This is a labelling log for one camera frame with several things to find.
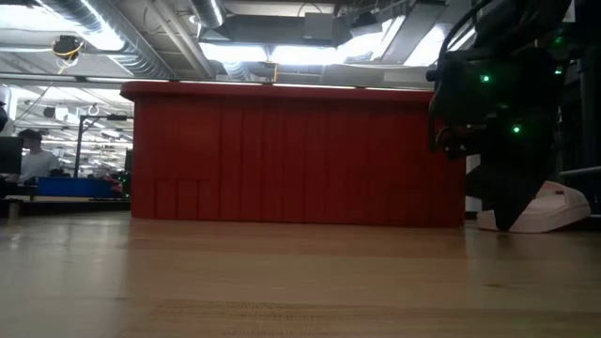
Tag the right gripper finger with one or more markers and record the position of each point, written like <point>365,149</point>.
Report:
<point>479,183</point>
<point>514,192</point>

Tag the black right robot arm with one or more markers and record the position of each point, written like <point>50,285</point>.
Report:
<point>516,23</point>

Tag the red plastic bin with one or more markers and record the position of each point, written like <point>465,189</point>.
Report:
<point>291,155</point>

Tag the blue storage bin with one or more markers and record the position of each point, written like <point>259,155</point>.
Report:
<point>70,187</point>

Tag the black metal stand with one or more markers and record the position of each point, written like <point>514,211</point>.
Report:
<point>79,141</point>

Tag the background wooden table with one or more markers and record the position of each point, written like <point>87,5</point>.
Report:
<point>56,206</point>

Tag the person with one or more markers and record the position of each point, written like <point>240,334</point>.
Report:
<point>37,162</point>

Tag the black computer monitor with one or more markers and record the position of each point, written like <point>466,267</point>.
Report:
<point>10,155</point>

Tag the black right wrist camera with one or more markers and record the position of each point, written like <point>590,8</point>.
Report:
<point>453,141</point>

